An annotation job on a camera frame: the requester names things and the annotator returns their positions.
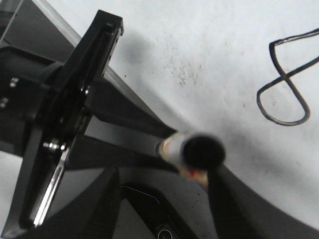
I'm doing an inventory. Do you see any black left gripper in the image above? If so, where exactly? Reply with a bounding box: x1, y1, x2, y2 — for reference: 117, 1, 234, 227
7, 10, 177, 229

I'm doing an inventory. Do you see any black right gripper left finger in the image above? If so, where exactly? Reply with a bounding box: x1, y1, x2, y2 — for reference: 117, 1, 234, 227
20, 168, 121, 239

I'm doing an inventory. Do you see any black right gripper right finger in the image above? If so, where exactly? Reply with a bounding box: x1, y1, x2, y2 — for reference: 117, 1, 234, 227
208, 166, 319, 239

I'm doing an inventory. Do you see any white whiteboard marker black cap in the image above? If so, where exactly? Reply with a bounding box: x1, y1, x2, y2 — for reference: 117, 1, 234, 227
156, 131, 226, 190

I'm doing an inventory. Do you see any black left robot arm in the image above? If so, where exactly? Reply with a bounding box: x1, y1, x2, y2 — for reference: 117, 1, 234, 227
0, 10, 174, 239

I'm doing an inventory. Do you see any white whiteboard with aluminium frame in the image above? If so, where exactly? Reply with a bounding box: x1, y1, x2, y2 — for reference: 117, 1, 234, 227
0, 0, 319, 232

